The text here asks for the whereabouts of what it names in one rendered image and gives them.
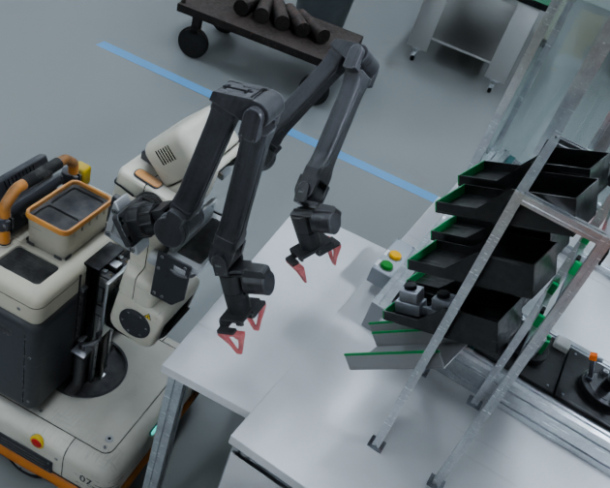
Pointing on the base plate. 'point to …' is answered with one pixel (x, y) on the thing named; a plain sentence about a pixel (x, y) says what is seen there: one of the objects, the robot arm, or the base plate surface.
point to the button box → (390, 261)
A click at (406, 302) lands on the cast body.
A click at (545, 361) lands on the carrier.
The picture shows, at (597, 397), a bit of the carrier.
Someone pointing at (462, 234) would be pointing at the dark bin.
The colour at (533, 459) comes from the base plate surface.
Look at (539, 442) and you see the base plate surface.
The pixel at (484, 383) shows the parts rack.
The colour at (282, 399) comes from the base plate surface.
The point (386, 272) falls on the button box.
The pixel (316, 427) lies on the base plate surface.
